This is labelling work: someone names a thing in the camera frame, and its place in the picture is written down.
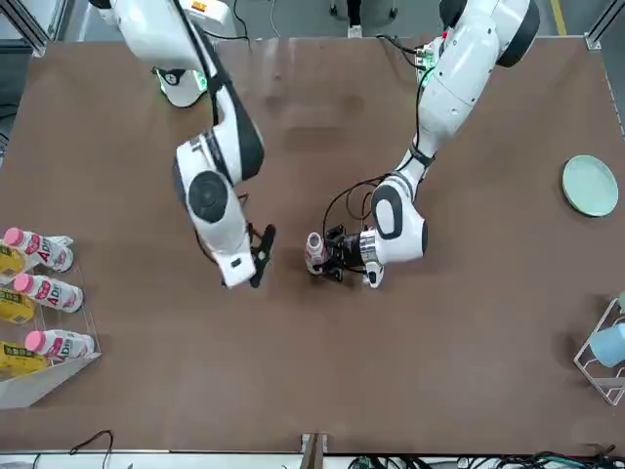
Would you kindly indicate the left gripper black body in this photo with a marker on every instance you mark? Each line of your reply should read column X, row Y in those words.
column 351, row 251

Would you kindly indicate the white pink-label drink bottle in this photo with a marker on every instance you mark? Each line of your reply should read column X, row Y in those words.
column 315, row 254

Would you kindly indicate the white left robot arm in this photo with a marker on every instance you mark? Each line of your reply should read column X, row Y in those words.
column 454, row 88

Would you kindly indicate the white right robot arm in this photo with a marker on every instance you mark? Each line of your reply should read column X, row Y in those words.
column 220, row 146

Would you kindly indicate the white drink bottle pink cap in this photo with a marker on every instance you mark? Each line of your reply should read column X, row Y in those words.
column 54, row 293
column 44, row 250
column 63, row 344

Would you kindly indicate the person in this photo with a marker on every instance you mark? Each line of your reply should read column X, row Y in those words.
column 355, row 14

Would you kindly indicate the office chair base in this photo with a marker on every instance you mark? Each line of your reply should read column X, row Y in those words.
column 335, row 10

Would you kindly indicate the clear acrylic stepped shelf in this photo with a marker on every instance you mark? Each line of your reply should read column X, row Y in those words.
column 58, row 376

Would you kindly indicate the white control box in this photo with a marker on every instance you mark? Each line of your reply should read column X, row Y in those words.
column 220, row 14

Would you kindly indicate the pale green plate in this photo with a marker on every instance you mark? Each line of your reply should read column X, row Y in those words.
column 591, row 185

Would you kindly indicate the pale green cup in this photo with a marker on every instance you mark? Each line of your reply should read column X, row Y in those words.
column 622, row 302

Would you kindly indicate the pale blue cup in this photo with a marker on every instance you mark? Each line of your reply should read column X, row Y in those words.
column 610, row 347

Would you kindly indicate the aluminium frame post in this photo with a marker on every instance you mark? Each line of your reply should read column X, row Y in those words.
column 312, row 452
column 39, row 41
column 593, row 41

